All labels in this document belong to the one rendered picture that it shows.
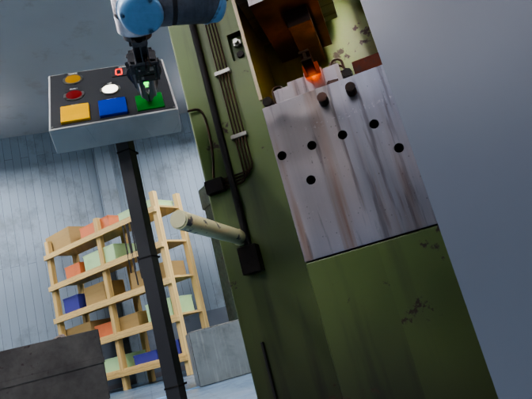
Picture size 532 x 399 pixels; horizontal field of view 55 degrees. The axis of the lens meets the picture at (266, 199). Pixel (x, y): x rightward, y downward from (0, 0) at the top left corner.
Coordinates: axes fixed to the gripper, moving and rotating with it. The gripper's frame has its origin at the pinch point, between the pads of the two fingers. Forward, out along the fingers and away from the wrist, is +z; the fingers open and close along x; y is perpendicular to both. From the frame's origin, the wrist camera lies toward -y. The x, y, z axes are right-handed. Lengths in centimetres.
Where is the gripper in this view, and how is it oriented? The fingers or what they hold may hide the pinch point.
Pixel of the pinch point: (148, 95)
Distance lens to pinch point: 148.7
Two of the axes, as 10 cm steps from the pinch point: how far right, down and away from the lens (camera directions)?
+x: 9.6, -2.1, 2.0
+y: 2.9, 6.8, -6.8
